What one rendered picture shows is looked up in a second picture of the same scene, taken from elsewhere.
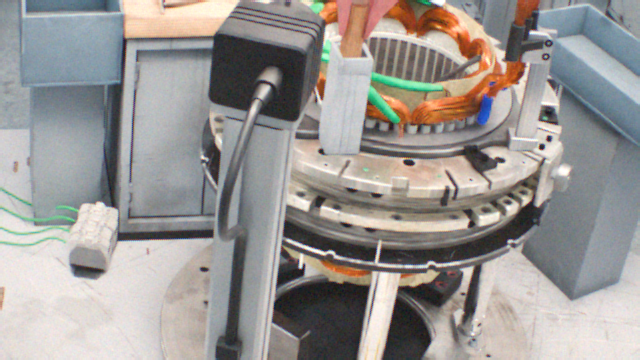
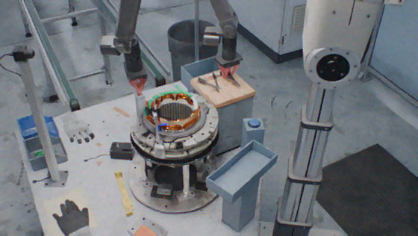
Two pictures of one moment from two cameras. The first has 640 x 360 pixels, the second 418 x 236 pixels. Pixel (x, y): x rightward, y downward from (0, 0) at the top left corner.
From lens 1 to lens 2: 1.60 m
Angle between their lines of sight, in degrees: 60
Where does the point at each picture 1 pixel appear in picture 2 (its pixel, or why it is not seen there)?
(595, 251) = (225, 211)
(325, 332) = (178, 172)
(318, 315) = not seen: hidden behind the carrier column
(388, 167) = (136, 122)
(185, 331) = not seen: hidden behind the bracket
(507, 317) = (198, 203)
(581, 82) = (232, 160)
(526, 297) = (216, 210)
